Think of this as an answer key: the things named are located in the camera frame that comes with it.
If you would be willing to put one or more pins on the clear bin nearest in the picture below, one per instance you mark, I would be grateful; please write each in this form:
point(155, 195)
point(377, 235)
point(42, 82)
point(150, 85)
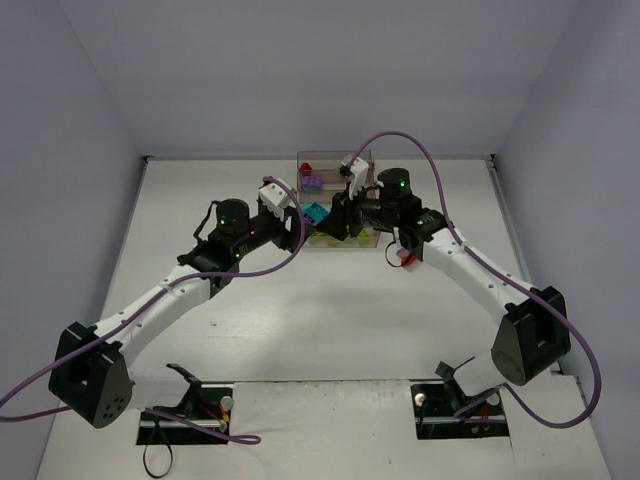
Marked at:
point(367, 238)

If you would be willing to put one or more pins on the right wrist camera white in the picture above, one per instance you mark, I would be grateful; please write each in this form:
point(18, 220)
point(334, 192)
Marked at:
point(355, 170)

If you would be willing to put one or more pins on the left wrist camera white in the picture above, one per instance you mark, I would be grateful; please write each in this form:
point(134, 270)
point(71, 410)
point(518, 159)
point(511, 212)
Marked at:
point(275, 197)

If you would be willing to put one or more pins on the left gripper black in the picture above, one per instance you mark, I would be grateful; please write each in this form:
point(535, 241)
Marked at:
point(293, 227)

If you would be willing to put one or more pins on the clear bin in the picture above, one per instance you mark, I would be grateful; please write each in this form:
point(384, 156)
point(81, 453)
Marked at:
point(308, 199)
point(333, 180)
point(322, 160)
point(367, 238)

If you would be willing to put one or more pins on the clear bin farthest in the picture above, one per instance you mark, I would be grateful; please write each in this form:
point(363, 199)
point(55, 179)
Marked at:
point(322, 160)

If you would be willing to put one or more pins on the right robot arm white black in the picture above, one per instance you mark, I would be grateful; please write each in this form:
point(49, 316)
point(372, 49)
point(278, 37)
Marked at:
point(529, 336)

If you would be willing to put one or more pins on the purple rounded lego brick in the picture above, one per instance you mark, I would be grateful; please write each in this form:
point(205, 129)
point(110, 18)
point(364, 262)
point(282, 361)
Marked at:
point(312, 184)

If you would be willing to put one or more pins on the blue lego brick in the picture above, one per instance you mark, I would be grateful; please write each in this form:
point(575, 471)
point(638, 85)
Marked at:
point(315, 210)

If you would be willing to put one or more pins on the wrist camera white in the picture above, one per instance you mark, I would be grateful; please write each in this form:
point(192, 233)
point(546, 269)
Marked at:
point(355, 170)
point(275, 197)

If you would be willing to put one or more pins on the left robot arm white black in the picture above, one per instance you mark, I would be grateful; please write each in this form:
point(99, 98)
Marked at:
point(91, 368)

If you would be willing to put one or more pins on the red curved lego piece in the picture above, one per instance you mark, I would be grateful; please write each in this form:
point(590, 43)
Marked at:
point(407, 261)

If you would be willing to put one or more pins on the purple butterfly lego piece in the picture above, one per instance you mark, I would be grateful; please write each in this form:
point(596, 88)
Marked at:
point(309, 219)

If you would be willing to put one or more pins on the red lego brick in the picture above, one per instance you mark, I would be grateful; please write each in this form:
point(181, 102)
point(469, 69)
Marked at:
point(305, 169)

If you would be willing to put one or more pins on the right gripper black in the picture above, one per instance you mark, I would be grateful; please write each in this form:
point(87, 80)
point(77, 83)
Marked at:
point(351, 217)

